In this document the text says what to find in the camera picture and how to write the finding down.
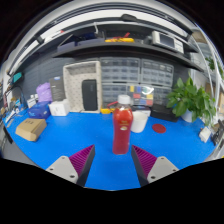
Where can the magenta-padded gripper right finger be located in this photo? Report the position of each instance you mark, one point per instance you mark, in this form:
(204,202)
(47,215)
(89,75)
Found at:
(153,168)

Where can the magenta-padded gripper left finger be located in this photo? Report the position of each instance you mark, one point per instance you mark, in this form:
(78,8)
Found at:
(71,168)

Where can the red drink bottle white cap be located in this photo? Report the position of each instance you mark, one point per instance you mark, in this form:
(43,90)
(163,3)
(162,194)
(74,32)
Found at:
(122,133)

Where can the flat round red coaster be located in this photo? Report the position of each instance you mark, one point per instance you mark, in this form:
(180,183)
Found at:
(159,128)

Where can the white cup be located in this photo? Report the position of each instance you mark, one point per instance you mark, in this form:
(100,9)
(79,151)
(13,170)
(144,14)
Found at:
(140,124)

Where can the black case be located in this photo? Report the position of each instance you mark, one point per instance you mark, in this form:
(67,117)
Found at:
(164,113)

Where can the brown cardboard box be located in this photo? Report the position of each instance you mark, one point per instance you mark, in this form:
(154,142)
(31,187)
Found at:
(30,129)

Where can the black box with white label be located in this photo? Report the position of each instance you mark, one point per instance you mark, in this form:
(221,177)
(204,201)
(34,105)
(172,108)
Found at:
(141,108)

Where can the small white box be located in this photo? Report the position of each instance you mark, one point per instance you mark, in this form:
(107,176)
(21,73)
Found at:
(205,134)

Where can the blue tissue pack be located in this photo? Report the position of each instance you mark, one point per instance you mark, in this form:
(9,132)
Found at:
(39,110)

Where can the yellow multimeter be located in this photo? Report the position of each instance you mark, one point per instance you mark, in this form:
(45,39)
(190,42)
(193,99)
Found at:
(106,110)

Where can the colour checker card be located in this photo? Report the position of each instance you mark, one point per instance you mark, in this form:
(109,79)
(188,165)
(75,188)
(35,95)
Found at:
(141,96)

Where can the black speaker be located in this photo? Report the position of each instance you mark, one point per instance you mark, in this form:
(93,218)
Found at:
(89,95)

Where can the large potted green plant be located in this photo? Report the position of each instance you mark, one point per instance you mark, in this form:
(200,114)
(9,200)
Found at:
(186,100)

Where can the dark grey box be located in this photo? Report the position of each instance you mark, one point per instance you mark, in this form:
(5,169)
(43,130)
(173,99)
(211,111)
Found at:
(57,89)

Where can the purple bag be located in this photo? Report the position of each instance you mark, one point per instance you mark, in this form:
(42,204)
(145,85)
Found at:
(44,92)

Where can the small green plant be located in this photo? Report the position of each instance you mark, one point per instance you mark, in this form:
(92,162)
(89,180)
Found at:
(211,65)

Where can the dark grey shelf unit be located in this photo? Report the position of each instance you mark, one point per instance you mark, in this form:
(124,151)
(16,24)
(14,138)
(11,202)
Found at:
(116,47)

